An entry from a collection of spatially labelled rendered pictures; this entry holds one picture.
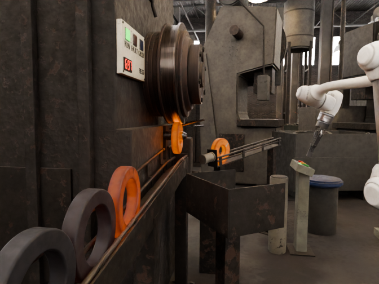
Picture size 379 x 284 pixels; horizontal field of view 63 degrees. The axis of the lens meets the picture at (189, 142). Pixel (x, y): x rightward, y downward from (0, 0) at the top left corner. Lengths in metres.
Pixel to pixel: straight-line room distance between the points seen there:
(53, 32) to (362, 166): 3.39
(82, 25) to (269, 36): 3.27
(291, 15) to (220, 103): 6.66
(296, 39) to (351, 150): 6.84
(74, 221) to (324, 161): 3.24
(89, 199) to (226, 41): 3.81
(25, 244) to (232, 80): 3.85
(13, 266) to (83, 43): 0.80
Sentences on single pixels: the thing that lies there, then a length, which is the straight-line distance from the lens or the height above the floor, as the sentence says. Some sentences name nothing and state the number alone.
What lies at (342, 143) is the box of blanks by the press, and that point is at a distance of 3.74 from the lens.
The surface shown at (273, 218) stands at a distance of 0.98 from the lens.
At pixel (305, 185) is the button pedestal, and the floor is 0.46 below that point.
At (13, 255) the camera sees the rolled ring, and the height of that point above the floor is 0.74.
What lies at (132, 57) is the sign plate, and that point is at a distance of 1.21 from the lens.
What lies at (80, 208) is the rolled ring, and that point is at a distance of 0.62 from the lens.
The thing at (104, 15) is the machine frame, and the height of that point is 1.25.
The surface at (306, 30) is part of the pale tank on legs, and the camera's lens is 10.39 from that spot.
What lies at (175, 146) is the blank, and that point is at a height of 0.78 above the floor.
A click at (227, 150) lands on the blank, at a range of 1.96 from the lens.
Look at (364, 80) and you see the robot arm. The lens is 1.93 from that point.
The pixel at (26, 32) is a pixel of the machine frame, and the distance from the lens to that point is 1.23.
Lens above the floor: 0.92
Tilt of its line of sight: 5 degrees down
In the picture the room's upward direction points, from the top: straight up
